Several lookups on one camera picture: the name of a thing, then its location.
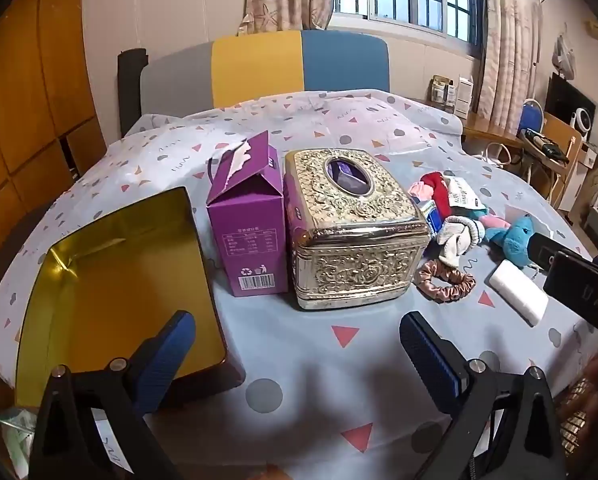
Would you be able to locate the white round fan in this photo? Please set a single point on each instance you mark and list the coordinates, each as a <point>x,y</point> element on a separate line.
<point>582,122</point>

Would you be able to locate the white rectangular block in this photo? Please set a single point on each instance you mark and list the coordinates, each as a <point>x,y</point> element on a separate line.
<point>519,292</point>

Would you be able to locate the white socks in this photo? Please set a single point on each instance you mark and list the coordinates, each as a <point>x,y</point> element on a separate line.
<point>459,240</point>

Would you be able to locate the ornate gold tissue box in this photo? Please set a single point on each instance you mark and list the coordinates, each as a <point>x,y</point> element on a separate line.
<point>359,260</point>

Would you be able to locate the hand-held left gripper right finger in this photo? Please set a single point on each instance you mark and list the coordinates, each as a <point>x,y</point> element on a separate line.
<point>429,355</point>

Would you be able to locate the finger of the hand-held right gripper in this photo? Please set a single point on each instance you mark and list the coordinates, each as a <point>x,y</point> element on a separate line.
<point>544,250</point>

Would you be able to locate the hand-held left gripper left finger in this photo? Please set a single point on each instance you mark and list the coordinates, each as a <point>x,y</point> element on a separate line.
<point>164,355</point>

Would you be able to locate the purple carton box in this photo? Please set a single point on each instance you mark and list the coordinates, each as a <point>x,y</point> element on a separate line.
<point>249,240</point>

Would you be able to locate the gold metal tin box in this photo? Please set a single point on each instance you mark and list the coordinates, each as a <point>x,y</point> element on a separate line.
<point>119,300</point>

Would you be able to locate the teal sock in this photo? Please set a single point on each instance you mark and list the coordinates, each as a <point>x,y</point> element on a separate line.
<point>474,214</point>

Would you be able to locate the black monitor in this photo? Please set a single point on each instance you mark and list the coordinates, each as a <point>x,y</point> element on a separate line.
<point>566,97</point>

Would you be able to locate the purple tissue pack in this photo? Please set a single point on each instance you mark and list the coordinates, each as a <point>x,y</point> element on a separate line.
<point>346,176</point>

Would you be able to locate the grey yellow blue headboard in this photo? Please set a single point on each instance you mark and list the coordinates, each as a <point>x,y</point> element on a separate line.
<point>259,70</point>

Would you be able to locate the pink towel with blue band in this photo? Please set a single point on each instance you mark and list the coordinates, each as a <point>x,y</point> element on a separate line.
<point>419,190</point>

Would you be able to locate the pink satin scrunchie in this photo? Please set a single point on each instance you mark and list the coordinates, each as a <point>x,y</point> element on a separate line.
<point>431,280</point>

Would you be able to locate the wooden wardrobe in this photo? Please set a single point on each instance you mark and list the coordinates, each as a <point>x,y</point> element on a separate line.
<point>29,85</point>

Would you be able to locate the blue plush toy pink dress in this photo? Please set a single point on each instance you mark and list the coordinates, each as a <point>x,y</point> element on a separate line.
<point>516,240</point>

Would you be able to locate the red sock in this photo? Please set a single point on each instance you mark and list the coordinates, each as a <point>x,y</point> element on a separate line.
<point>436,187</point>

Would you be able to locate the person's patterned clothing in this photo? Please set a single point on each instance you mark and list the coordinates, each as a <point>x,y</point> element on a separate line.
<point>584,420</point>

